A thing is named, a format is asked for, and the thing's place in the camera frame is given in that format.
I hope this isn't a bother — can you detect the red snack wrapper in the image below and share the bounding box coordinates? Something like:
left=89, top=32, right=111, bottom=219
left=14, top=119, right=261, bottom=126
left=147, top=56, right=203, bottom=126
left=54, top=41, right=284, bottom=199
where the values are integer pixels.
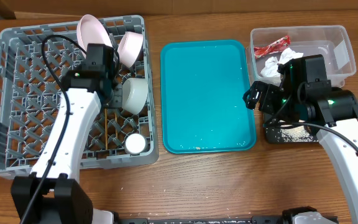
left=254, top=35, right=291, bottom=58

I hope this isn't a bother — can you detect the white napkin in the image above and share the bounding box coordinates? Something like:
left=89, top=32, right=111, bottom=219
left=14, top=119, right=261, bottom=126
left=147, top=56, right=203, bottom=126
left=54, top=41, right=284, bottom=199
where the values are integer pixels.
left=260, top=48, right=303, bottom=78

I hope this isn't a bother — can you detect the teal plastic serving tray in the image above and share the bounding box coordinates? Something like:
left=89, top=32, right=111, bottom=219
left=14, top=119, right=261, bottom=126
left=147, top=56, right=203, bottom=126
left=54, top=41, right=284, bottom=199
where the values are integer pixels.
left=160, top=40, right=257, bottom=154

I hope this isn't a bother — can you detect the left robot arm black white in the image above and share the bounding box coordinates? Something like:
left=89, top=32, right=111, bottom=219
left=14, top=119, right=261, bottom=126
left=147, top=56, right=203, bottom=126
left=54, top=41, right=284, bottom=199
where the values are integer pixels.
left=11, top=44, right=119, bottom=223

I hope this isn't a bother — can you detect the clear plastic waste bin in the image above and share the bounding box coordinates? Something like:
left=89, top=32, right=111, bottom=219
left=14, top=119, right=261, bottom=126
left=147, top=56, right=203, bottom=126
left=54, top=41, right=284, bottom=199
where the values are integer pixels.
left=246, top=25, right=356, bottom=87

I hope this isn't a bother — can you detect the large pink round plate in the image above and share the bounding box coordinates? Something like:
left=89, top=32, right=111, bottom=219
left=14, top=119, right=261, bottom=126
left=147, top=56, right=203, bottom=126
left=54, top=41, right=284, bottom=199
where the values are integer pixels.
left=76, top=14, right=112, bottom=50

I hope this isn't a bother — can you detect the pile of white rice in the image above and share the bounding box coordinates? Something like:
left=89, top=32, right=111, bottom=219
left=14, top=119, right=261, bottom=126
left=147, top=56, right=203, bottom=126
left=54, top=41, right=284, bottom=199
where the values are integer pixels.
left=265, top=126, right=318, bottom=144

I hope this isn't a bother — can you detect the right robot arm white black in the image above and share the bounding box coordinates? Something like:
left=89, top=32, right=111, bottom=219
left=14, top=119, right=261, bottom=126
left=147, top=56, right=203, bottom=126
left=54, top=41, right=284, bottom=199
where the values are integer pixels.
left=243, top=55, right=358, bottom=223

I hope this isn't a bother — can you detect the grey bowl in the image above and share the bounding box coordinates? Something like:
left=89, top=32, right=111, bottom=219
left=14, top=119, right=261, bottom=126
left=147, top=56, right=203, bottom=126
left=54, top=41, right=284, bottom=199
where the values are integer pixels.
left=122, top=78, right=149, bottom=114

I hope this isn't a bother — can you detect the grey plastic dishwasher rack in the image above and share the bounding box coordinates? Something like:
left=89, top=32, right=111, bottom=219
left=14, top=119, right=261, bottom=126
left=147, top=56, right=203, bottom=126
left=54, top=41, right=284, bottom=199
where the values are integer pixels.
left=0, top=21, right=159, bottom=179

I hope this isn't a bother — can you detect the small pink bowl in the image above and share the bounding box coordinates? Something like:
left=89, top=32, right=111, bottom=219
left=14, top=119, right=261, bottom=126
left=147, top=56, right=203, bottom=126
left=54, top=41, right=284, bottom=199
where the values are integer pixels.
left=117, top=32, right=144, bottom=68

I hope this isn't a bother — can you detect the cardboard panel backdrop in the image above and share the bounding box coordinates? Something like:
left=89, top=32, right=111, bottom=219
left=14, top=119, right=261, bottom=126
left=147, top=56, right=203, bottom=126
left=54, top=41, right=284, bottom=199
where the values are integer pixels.
left=0, top=0, right=358, bottom=19

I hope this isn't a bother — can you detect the black waste tray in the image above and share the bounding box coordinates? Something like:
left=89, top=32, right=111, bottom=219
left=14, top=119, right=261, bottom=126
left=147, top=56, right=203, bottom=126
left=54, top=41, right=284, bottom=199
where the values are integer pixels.
left=262, top=86, right=343, bottom=144

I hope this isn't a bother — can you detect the white cup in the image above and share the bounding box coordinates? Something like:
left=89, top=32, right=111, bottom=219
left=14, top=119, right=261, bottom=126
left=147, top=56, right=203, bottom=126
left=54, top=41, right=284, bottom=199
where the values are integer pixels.
left=124, top=133, right=147, bottom=155

